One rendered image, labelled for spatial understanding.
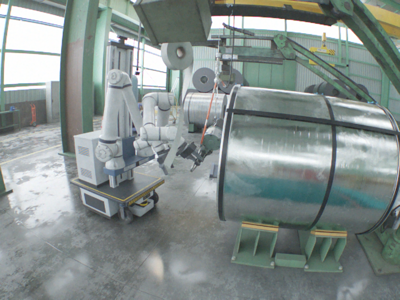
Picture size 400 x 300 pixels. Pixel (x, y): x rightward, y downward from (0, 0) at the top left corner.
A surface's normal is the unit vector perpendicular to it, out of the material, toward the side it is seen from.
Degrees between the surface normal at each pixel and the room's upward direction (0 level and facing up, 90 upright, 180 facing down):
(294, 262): 90
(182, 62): 90
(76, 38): 90
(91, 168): 90
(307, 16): 147
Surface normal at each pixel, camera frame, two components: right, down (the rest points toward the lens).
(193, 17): -0.21, 0.92
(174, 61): 0.75, 0.20
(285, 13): 0.06, 0.95
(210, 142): -0.34, 0.61
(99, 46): -0.28, 0.23
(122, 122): 0.92, 0.14
